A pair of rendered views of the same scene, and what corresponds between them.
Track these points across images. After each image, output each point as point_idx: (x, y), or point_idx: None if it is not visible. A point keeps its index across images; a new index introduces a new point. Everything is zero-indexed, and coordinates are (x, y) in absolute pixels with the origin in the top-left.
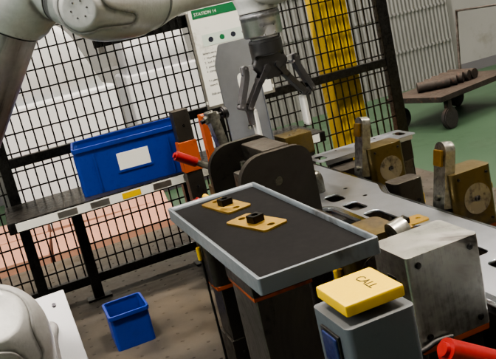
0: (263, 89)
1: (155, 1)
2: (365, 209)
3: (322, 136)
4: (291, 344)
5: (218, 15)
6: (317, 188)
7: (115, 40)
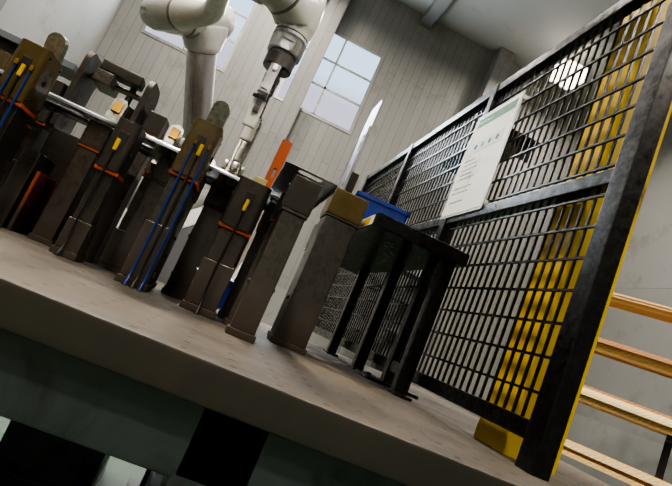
0: (475, 204)
1: (155, 3)
2: (90, 117)
3: (375, 218)
4: None
5: (491, 121)
6: (75, 75)
7: (152, 27)
